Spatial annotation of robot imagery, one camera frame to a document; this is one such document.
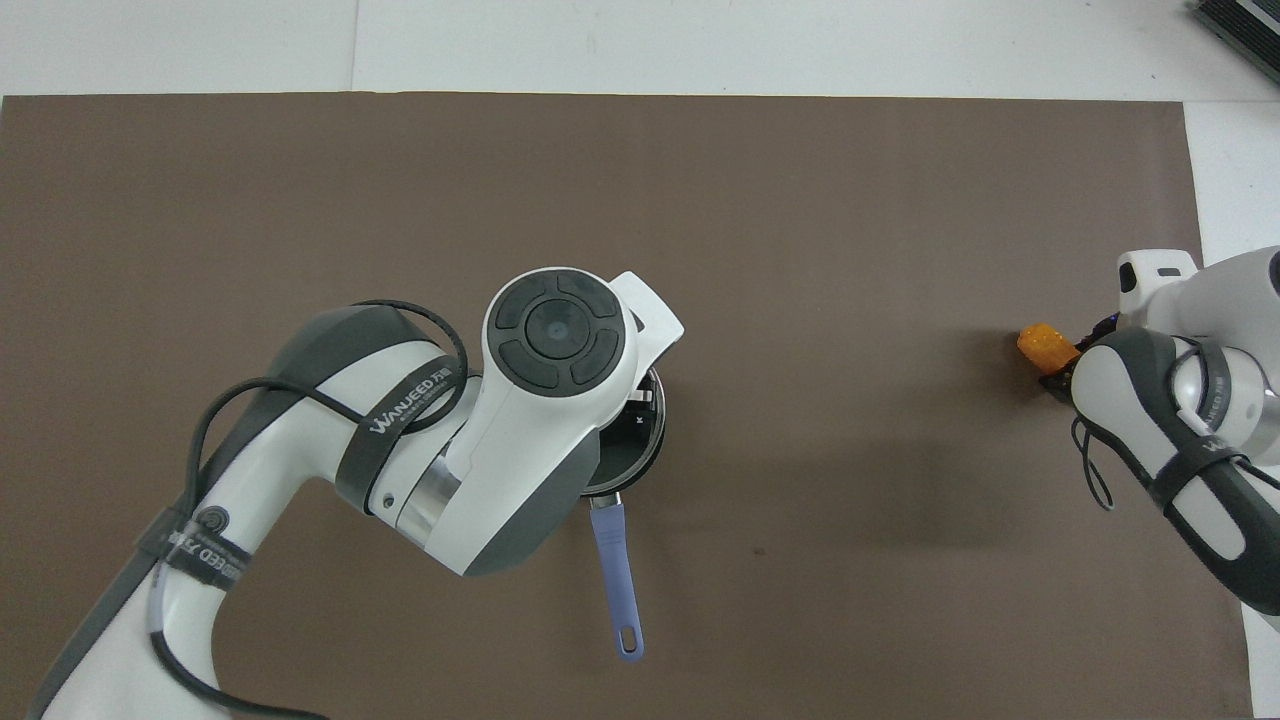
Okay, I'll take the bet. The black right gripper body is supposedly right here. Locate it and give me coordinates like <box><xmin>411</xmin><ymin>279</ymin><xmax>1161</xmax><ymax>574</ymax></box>
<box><xmin>1038</xmin><ymin>316</ymin><xmax>1117</xmax><ymax>394</ymax></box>

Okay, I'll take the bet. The orange toy corn cob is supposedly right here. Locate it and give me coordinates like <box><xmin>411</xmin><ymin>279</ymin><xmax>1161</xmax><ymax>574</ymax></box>
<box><xmin>1017</xmin><ymin>322</ymin><xmax>1081</xmax><ymax>374</ymax></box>

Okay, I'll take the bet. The glass lid with blue knob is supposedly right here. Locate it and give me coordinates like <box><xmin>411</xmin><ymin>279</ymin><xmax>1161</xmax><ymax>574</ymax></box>
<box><xmin>588</xmin><ymin>372</ymin><xmax>667</xmax><ymax>493</ymax></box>

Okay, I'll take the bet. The brown table mat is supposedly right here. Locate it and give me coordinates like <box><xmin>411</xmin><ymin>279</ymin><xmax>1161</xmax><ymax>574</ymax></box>
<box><xmin>0</xmin><ymin>92</ymin><xmax>1256</xmax><ymax>720</ymax></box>

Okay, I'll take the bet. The black ribbed device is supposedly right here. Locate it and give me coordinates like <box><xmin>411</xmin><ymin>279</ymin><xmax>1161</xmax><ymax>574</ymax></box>
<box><xmin>1190</xmin><ymin>0</ymin><xmax>1280</xmax><ymax>89</ymax></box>

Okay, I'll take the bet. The black velcro cable strap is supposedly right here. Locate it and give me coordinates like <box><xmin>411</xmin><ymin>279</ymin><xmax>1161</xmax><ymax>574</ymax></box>
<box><xmin>333</xmin><ymin>355</ymin><xmax>468</xmax><ymax>513</ymax></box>
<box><xmin>133</xmin><ymin>503</ymin><xmax>253</xmax><ymax>598</ymax></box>
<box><xmin>1148</xmin><ymin>428</ymin><xmax>1253</xmax><ymax>508</ymax></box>

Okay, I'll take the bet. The dark pot with blue handle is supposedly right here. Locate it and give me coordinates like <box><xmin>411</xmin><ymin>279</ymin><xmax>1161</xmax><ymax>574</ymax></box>
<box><xmin>583</xmin><ymin>370</ymin><xmax>669</xmax><ymax>663</ymax></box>

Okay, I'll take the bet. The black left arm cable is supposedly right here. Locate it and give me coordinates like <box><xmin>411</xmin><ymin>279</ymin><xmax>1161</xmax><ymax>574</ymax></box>
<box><xmin>148</xmin><ymin>298</ymin><xmax>471</xmax><ymax>720</ymax></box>

